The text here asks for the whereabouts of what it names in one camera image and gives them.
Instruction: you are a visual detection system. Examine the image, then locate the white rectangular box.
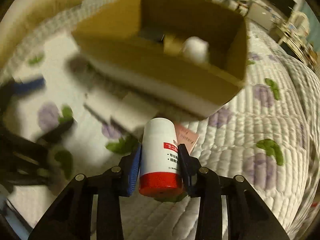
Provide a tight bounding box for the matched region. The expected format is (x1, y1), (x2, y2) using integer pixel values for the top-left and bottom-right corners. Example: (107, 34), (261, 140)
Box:
(85, 88), (158, 133)

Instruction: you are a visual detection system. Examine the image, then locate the white bottle red cap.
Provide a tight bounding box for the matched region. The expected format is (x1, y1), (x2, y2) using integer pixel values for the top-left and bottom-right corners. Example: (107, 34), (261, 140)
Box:
(139, 118), (183, 199)

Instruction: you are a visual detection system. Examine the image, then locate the pink red packet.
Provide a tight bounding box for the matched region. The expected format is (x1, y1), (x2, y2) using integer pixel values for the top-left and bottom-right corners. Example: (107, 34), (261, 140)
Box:
(174, 122), (199, 154)

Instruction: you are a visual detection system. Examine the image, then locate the white plastic bottle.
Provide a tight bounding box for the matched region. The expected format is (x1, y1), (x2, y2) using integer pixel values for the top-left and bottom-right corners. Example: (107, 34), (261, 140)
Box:
(181, 36), (209, 64)

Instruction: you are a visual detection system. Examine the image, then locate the black power adapter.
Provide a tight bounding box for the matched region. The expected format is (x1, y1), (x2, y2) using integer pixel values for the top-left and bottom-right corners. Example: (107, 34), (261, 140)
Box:
(139, 28), (165, 45)

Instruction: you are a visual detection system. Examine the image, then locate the floral quilted white blanket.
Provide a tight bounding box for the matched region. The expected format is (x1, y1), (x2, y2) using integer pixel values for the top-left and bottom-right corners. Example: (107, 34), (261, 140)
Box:
(2, 25), (309, 229)

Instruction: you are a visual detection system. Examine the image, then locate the tan pillow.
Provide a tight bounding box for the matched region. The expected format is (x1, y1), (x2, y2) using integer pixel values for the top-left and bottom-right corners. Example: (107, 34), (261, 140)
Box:
(1, 0), (83, 68)

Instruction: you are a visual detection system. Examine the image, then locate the open cardboard box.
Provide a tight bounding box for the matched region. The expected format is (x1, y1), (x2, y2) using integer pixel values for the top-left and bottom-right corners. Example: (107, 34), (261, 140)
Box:
(72, 0), (247, 118)

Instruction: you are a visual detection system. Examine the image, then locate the white dressing table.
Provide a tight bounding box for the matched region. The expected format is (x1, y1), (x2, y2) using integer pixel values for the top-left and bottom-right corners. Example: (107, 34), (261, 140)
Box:
(272, 27), (317, 70)

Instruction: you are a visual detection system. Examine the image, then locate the small green curtain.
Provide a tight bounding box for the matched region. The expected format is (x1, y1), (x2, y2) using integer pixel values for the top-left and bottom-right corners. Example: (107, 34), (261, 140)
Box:
(300, 1), (320, 52)

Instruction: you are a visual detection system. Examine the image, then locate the oval vanity mirror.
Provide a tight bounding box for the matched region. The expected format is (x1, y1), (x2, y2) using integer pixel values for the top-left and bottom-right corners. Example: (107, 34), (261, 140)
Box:
(287, 11), (310, 37)

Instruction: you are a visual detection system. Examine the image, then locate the grey mini fridge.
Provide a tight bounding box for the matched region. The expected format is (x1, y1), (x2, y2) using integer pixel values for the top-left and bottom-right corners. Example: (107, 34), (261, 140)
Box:
(246, 2), (276, 31)

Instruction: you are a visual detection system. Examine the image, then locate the white suitcase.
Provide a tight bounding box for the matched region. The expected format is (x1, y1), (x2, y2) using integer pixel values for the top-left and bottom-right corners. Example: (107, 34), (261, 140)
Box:
(220, 0), (249, 16)

